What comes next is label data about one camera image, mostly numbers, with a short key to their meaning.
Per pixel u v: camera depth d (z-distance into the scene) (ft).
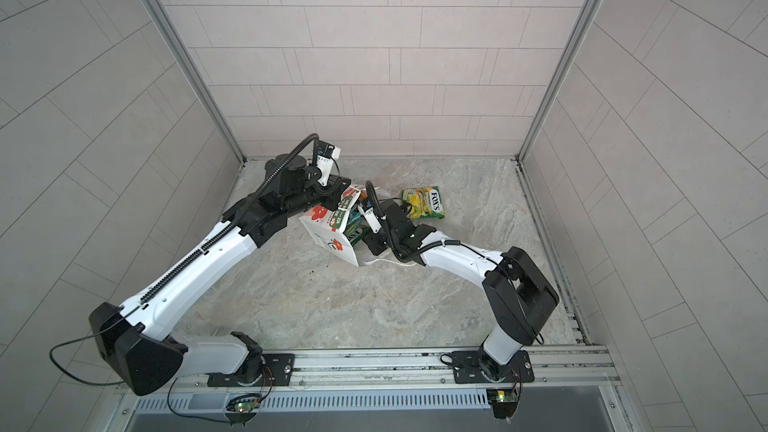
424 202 3.34
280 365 2.37
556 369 2.41
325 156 1.97
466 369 2.32
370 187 2.08
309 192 1.96
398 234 2.10
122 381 1.40
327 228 2.50
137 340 1.20
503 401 2.23
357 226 2.88
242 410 2.11
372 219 2.41
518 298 1.38
